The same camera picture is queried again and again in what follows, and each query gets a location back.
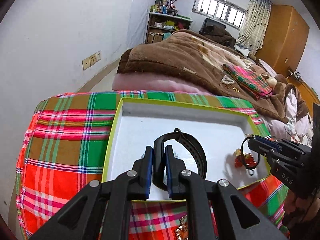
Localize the brown fleece blanket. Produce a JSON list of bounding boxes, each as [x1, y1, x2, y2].
[[117, 30, 295, 123]]

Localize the white crumpled bedding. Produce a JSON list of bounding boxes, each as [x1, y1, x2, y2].
[[260, 87, 313, 147]]

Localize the wooden wardrobe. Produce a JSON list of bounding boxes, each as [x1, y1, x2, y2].
[[255, 5, 309, 76]]

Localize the red green plaid cloth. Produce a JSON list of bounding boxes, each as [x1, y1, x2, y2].
[[16, 90, 289, 239]]

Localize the beige wall sockets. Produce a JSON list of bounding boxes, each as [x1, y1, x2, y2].
[[82, 51, 101, 70]]

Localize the black monitor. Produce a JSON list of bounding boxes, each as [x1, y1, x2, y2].
[[200, 18, 226, 33]]

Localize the yellow-green shallow box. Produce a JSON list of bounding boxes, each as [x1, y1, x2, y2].
[[102, 98, 270, 189]]

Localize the pink mattress pad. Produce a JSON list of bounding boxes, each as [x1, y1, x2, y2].
[[112, 73, 213, 95]]

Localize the red bead hair clip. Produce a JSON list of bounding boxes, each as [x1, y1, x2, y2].
[[233, 135, 260, 176]]

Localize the dark brown pillow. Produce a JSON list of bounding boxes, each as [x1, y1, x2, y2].
[[199, 25, 236, 49]]

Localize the wooden bedside cabinet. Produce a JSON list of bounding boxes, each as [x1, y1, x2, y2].
[[287, 75, 319, 117]]

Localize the folded plaid cloth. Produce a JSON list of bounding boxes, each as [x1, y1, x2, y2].
[[222, 64, 273, 100]]

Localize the wooden shelf unit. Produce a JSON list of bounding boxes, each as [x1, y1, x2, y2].
[[145, 12, 193, 44]]

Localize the patterned curtain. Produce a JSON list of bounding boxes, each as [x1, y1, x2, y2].
[[236, 0, 272, 54]]

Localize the barred window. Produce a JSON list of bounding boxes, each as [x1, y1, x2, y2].
[[192, 0, 246, 29]]

